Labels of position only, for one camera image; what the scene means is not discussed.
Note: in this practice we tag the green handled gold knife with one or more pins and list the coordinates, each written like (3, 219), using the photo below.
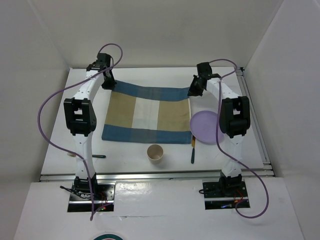
(193, 144)

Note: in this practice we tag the front aluminium rail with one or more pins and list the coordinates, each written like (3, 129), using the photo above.
(182, 175)

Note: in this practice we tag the green handled gold fork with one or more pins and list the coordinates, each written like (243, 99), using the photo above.
(99, 156)

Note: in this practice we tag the purple plate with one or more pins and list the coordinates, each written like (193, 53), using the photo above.
(203, 126)

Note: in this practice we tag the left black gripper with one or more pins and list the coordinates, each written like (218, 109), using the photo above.
(110, 84)

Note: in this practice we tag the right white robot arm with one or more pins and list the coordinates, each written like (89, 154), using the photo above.
(232, 122)

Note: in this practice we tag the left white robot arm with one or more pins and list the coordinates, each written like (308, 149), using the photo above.
(81, 120)

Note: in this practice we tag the right aluminium rail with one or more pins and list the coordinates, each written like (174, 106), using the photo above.
(252, 112)

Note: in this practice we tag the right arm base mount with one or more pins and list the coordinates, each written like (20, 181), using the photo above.
(215, 199)

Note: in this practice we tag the beige cup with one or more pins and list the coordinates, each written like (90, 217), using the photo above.
(155, 153)

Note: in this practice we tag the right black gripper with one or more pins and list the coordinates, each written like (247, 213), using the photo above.
(192, 91)

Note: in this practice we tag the blue tan white placemat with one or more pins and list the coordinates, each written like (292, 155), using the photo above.
(148, 115)

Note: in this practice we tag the aluminium rail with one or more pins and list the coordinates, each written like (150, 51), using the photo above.
(252, 112)
(182, 175)

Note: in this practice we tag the green round sticker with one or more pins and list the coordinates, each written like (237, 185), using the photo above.
(108, 236)

